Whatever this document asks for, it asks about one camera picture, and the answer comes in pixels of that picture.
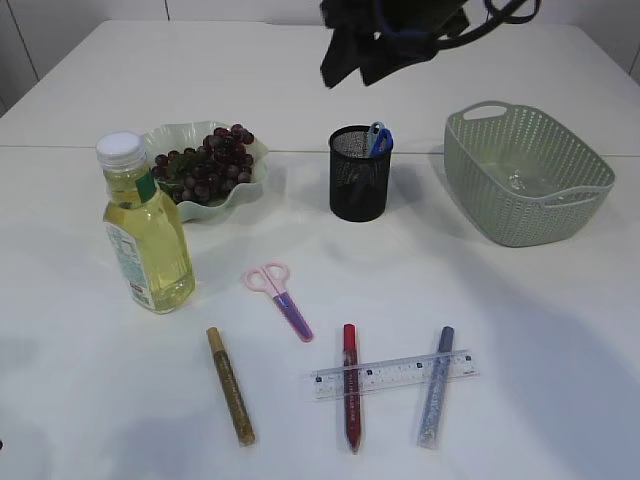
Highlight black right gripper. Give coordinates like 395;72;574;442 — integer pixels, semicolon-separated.
320;0;470;89

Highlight blue scissors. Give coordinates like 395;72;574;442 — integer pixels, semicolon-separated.
349;120;395;201

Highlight purple grape bunch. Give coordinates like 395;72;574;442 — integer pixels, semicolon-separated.
151;124;256;206

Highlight clear plastic sheet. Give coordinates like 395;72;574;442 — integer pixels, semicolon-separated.
505;169;552;197

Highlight yellow tea drink bottle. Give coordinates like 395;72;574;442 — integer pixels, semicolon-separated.
96;131;196;314

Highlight black mesh pen holder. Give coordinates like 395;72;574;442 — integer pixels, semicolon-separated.
329;121;394;222

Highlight green woven plastic basket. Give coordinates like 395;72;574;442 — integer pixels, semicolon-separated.
444;101;616;248

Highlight clear plastic ruler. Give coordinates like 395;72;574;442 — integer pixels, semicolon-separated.
303;350;479;400

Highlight red glitter pen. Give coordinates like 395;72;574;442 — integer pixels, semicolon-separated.
343;324;361;453

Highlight silver blue glitter pen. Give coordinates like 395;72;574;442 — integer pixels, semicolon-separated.
418;326;454;449

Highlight gold glitter pen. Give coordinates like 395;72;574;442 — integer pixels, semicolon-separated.
206;327;256;446

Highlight pink purple scissors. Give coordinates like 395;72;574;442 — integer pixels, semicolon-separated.
242;262;314;343

